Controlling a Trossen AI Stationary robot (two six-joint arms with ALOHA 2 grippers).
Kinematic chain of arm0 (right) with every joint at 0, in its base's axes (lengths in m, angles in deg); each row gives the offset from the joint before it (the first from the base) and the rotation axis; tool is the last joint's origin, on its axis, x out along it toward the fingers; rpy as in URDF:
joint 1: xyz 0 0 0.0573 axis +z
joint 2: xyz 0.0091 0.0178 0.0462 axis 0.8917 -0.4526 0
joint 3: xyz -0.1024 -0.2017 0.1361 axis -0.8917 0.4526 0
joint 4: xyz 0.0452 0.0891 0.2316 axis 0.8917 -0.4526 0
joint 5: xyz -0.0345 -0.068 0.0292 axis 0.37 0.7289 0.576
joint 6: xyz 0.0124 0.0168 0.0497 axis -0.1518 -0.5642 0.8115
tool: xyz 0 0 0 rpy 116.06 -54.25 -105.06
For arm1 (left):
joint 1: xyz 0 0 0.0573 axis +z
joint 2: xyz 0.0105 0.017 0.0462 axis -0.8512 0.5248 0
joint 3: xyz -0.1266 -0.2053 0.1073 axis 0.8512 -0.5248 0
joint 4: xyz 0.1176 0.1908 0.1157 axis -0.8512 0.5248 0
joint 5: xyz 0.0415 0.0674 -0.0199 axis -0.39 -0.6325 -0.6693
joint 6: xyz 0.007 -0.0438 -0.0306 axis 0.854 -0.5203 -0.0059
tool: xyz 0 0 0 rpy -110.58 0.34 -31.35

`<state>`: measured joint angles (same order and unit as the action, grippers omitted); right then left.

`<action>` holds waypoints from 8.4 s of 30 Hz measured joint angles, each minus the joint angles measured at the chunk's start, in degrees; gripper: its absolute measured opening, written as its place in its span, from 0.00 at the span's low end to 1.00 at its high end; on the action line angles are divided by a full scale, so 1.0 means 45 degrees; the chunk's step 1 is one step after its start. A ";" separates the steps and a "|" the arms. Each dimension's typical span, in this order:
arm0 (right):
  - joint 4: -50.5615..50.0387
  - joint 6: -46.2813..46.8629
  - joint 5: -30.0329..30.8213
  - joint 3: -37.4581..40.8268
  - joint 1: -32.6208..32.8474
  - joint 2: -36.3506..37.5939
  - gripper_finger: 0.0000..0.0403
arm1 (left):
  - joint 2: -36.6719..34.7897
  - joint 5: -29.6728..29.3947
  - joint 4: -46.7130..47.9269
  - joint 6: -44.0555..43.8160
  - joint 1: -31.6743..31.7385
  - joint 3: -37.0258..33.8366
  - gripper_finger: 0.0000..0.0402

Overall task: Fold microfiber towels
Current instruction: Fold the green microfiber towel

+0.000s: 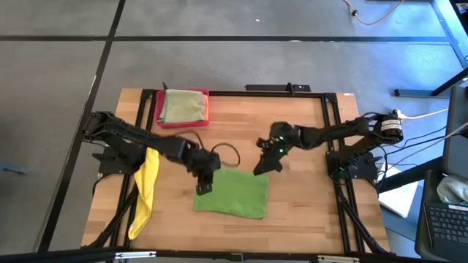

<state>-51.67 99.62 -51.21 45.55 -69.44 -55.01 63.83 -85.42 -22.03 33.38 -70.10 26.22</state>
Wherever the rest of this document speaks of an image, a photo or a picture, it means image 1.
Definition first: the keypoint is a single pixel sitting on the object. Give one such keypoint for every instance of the pale cloth bundle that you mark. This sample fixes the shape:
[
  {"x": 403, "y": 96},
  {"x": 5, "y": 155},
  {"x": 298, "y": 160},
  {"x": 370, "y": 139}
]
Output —
[{"x": 453, "y": 190}]

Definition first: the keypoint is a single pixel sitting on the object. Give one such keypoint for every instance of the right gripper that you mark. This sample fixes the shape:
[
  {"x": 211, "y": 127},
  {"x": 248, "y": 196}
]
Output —
[{"x": 281, "y": 133}]

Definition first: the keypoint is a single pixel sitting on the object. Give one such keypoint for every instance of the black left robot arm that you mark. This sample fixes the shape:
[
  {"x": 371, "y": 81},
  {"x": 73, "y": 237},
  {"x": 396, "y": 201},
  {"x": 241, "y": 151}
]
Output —
[{"x": 139, "y": 140}]

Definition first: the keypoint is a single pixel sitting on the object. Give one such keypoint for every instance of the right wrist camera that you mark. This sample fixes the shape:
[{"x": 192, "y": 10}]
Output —
[{"x": 281, "y": 144}]

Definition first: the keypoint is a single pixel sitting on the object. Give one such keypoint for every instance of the silver frame bracket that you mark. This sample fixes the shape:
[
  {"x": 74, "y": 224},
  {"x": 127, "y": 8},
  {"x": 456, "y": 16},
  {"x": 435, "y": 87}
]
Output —
[
  {"x": 338, "y": 259},
  {"x": 135, "y": 254}
]

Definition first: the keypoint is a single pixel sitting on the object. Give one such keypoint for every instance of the pale green microfiber towel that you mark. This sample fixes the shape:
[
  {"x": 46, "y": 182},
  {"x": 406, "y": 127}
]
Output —
[{"x": 183, "y": 106}]

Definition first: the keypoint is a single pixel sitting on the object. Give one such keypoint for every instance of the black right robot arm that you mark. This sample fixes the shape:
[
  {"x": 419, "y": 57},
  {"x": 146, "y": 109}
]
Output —
[{"x": 347, "y": 135}]

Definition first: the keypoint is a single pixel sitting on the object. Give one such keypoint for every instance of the black aluminium table frame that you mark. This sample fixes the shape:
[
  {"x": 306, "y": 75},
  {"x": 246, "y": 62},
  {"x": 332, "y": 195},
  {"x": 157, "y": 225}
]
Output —
[{"x": 274, "y": 94}]

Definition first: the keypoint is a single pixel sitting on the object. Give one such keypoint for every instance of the pink plastic bin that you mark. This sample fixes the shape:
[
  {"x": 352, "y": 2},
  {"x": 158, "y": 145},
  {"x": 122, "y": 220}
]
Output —
[{"x": 183, "y": 125}]

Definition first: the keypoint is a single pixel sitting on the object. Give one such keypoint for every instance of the bright green microfiber towel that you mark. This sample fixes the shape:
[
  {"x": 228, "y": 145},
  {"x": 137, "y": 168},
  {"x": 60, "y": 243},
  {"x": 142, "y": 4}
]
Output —
[{"x": 234, "y": 195}]

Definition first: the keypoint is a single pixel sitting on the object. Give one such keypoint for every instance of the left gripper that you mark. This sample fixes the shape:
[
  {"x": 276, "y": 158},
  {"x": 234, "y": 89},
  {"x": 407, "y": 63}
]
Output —
[{"x": 203, "y": 162}]

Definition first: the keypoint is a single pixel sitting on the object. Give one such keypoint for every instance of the white power plug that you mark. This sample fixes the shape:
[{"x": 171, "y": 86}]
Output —
[{"x": 396, "y": 114}]

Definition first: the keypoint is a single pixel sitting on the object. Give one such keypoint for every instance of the grey metal bar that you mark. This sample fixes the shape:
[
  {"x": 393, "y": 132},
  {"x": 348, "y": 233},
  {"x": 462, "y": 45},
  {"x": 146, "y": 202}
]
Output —
[{"x": 420, "y": 93}]

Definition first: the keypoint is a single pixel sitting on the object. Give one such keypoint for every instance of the white board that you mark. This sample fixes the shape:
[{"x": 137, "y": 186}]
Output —
[{"x": 398, "y": 197}]

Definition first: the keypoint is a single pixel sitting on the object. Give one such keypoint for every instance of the black stand legs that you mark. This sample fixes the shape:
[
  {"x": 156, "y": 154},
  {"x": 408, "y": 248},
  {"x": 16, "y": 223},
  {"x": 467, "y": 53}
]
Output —
[{"x": 449, "y": 44}]

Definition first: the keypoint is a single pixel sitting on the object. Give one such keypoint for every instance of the black laptop keyboard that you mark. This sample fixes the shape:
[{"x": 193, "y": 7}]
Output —
[{"x": 448, "y": 223}]

